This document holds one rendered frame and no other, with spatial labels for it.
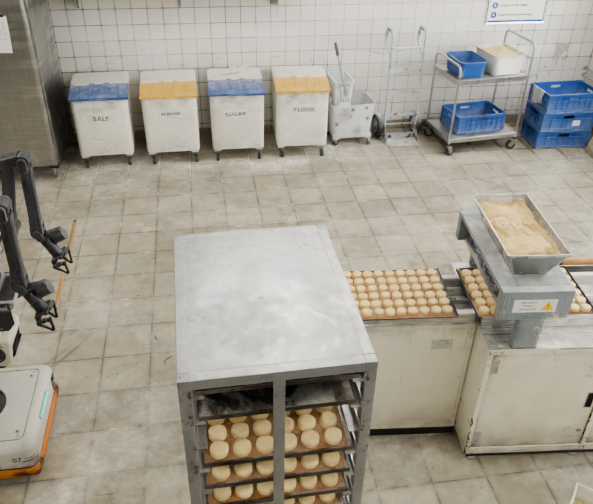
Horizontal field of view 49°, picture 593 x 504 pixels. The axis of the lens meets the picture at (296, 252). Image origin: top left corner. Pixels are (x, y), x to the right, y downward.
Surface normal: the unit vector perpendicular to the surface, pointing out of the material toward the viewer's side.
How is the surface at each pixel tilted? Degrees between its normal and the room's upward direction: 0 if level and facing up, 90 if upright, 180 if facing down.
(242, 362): 0
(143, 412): 0
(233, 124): 92
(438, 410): 90
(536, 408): 90
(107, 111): 91
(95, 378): 0
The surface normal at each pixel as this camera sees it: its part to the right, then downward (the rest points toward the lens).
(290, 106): 0.09, 0.57
